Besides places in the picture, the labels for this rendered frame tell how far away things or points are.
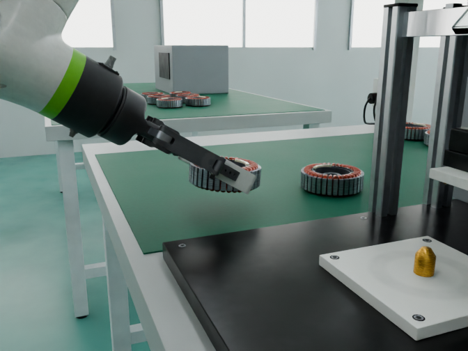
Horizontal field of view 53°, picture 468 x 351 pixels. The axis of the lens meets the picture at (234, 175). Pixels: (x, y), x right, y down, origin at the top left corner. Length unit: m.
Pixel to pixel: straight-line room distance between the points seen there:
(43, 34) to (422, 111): 6.22
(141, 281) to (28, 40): 0.29
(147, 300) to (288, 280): 0.15
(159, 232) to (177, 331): 0.24
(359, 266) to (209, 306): 0.16
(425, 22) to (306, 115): 1.34
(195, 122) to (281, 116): 0.35
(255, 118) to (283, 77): 3.60
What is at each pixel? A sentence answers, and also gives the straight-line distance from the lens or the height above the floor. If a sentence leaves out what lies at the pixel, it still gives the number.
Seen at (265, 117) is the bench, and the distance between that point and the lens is 1.85.
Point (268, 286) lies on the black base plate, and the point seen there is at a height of 0.77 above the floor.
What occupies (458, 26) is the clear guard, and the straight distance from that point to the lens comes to 0.25.
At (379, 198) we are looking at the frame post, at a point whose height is 0.79.
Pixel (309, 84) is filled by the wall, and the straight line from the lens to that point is 5.59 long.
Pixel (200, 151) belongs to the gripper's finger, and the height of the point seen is 0.87.
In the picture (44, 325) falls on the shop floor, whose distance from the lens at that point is 1.98.
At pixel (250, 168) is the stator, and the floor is 0.83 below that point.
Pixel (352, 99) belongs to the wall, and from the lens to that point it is 5.93.
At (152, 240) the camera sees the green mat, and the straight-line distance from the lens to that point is 0.65.
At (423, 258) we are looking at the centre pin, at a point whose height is 0.80.
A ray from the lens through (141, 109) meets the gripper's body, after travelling 0.63.
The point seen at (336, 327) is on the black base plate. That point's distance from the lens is 0.43.
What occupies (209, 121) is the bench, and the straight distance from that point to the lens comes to 1.77.
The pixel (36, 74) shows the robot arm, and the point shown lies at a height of 0.97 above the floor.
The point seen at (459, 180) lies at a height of 0.88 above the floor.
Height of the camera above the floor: 1.00
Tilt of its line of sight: 15 degrees down
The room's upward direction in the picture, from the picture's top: straight up
